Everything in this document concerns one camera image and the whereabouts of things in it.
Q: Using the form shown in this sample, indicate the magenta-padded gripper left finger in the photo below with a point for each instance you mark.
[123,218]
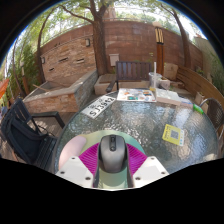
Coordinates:
[72,171]

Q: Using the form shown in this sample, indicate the thin pale book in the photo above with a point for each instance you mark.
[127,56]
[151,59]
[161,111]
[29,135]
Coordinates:
[186,102]

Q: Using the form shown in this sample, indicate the clear plastic cup with straw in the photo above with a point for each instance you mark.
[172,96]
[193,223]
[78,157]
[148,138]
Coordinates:
[154,80]

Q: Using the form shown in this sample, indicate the round green pink mouse pad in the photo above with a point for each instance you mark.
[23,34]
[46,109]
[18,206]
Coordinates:
[76,146]

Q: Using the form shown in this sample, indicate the curved wooden bench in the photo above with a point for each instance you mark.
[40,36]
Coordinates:
[196,83]

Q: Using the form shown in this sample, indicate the wall lamp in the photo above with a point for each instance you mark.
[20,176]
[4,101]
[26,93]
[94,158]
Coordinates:
[88,42]

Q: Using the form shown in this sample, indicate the white licence plate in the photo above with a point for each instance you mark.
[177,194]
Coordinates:
[98,107]

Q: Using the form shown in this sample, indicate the black folding chair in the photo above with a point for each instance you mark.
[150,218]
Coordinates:
[23,133]

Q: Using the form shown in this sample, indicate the pale stone block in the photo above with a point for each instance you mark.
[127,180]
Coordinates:
[170,71]

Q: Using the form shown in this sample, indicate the grey computer mouse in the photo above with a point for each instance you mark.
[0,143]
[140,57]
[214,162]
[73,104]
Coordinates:
[113,154]

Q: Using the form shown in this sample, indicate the dark wooden slatted chair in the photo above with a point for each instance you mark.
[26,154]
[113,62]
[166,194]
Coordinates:
[131,70]

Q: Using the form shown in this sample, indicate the slim tree trunk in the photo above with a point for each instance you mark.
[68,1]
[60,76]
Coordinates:
[184,43]

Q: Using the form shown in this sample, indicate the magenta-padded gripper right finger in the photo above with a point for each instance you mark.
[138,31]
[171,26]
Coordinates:
[150,170]

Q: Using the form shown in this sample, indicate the large tree trunk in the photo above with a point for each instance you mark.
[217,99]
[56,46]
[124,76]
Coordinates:
[100,46]

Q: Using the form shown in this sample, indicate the yellow square card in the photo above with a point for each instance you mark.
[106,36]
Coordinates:
[173,135]

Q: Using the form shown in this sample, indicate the wooden garden lamp post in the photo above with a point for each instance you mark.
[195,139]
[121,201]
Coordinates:
[159,50]

